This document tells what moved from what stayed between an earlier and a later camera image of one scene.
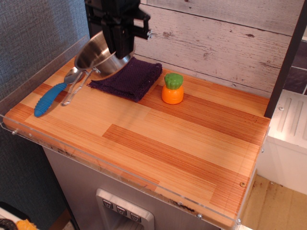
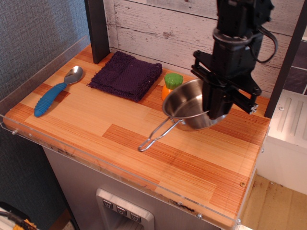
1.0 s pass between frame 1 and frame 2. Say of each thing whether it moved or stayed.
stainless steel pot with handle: moved
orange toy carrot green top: stayed
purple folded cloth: stayed
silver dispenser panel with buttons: stayed
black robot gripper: moved
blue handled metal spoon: stayed
